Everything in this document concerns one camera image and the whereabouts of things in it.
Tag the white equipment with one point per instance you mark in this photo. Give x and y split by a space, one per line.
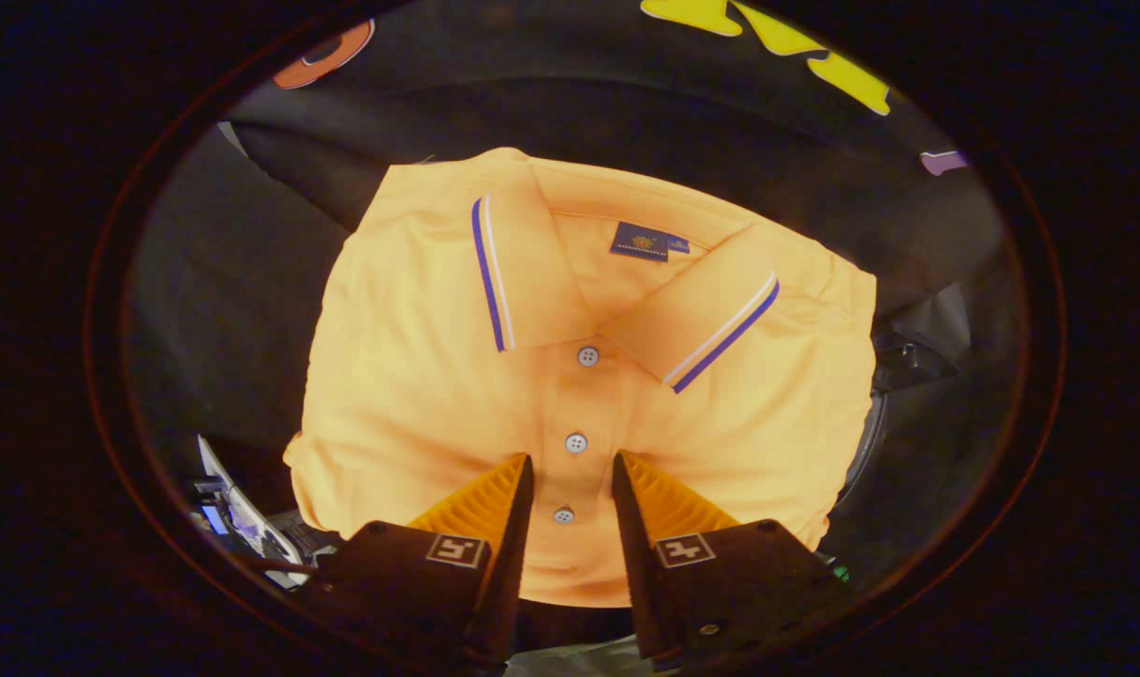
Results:
241 517

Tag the green object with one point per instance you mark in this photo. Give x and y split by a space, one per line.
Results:
839 572

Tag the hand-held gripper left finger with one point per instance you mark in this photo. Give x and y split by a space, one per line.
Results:
509 564

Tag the grey washing machine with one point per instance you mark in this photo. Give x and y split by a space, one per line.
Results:
894 362

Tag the orange polo shirt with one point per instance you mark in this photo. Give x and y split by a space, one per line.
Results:
419 376

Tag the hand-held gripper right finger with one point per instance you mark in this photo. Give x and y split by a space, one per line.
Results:
638 564

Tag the black backdrop cloth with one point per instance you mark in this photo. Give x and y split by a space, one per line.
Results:
579 103

